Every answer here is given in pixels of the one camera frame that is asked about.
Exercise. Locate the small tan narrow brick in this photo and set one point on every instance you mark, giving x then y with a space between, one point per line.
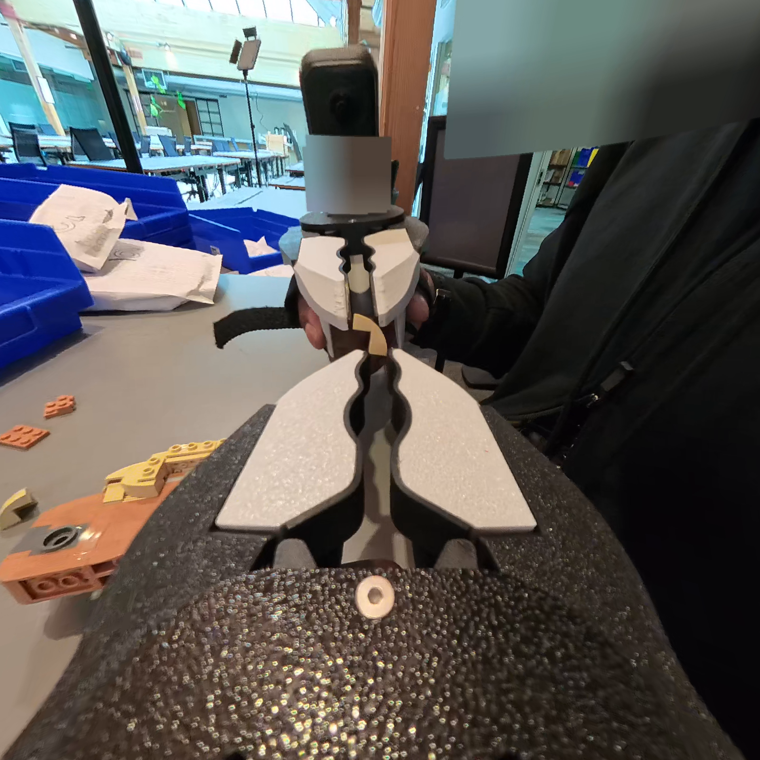
376 341

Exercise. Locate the tan curved brick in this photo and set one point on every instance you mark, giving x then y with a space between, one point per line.
15 516

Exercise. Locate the studio light on stand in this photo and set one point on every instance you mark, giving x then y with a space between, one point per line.
246 50

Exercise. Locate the wooden pillar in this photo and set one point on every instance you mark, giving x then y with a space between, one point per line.
407 89

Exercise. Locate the tan and brown brick model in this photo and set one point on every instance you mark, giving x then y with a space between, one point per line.
89 522

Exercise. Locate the white paper bag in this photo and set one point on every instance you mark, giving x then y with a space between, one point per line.
261 246
77 225
154 276

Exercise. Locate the blue plastic bin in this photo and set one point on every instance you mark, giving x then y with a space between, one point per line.
148 196
237 222
35 285

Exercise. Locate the reddish brown flat plate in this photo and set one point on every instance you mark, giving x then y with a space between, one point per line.
24 436

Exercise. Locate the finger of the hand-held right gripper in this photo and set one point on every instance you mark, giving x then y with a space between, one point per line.
320 279
395 273

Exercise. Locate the black pole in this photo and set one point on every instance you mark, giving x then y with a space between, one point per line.
107 89

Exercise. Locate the row of white tables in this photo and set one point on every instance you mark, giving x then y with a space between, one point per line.
178 161

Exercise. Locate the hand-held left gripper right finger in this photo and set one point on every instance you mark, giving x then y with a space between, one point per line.
457 463

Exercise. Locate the grey desk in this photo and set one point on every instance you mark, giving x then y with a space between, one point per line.
148 380

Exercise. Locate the dark framed board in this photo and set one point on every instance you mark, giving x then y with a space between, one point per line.
475 208

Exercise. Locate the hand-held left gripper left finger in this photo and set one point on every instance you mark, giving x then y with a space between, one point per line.
291 457

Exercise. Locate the reddish brown square brick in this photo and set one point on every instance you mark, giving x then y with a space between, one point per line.
59 407

